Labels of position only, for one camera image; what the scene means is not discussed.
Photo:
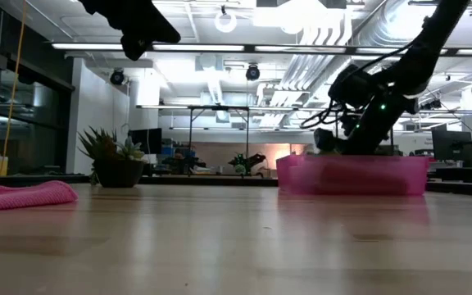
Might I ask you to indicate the small background robot arm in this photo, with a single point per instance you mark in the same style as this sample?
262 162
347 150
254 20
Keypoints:
248 160

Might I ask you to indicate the pink microfiber towel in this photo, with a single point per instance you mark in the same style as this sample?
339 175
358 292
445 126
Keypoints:
23 194

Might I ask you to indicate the person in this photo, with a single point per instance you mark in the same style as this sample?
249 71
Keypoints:
178 155

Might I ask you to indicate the potted succulent plant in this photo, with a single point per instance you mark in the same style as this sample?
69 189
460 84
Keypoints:
113 164

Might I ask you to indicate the pink plastic bin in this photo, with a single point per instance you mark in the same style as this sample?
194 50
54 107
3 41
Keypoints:
355 176

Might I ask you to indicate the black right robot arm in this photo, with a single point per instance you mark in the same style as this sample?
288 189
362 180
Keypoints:
424 53

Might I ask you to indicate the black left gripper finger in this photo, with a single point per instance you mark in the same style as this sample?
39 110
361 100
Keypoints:
164 33

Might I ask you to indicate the black computer monitor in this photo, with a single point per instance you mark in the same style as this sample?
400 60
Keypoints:
146 141
451 145

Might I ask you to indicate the black metal workstation frame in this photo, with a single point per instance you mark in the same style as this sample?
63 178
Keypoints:
219 108

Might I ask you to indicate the black dome camera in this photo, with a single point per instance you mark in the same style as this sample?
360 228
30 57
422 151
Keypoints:
252 72
117 77

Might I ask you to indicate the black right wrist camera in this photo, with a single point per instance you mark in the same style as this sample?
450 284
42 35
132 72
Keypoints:
324 139

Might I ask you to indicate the round white ceiling lamp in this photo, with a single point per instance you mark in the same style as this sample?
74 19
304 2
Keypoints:
225 21

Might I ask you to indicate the black ceiling spotlight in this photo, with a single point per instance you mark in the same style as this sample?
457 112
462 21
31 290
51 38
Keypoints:
430 105

